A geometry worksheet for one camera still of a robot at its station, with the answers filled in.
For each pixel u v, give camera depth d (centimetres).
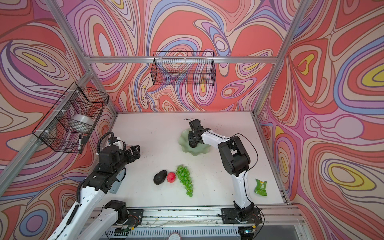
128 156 67
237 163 55
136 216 73
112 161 57
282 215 77
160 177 82
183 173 83
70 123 70
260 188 82
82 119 73
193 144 96
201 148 98
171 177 82
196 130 82
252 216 72
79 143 72
